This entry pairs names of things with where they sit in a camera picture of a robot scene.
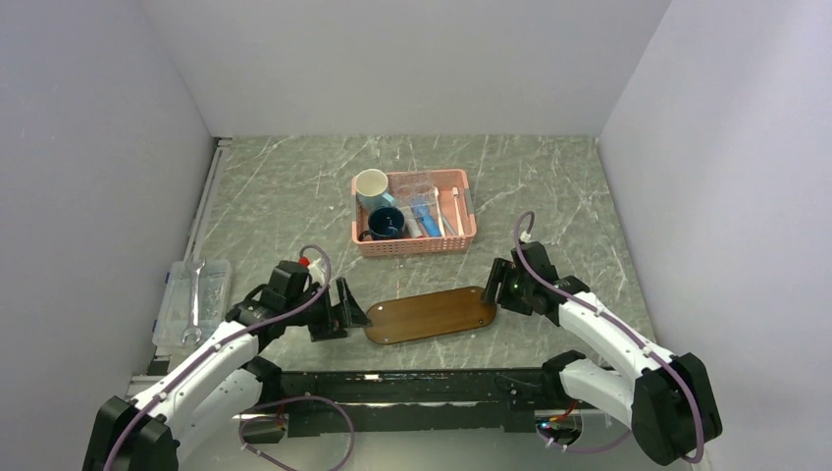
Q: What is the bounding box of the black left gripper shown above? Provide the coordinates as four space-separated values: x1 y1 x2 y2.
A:
285 277 372 342

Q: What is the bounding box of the oval wooden tray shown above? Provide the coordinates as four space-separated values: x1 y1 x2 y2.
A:
364 287 497 345

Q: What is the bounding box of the blue toothpaste tube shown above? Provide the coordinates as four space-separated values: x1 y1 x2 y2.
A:
411 200 442 237

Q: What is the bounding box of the clear textured glass dish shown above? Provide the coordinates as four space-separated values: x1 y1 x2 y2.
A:
390 171 438 219

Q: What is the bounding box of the dark navy mug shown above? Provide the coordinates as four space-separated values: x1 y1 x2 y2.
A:
358 207 405 241

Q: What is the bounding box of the white and light-blue mug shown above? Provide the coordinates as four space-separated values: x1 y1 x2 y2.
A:
354 169 396 213

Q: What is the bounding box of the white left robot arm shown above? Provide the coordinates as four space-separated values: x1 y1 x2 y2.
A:
82 258 372 470

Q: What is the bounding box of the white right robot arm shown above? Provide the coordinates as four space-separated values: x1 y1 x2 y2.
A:
482 241 723 465

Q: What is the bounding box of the white toothbrush at basket edge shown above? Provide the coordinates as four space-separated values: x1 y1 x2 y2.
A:
451 186 465 236

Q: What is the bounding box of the silver toothpaste tube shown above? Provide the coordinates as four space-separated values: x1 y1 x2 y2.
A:
402 207 424 238

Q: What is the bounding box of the pink perforated plastic basket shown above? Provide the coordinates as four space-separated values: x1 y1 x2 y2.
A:
351 169 478 257

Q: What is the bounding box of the clear plastic screw box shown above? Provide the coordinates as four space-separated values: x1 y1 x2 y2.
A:
152 259 233 347

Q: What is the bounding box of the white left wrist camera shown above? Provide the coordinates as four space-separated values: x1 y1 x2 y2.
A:
297 256 328 286

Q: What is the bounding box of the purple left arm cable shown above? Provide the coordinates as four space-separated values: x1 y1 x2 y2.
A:
103 244 357 471

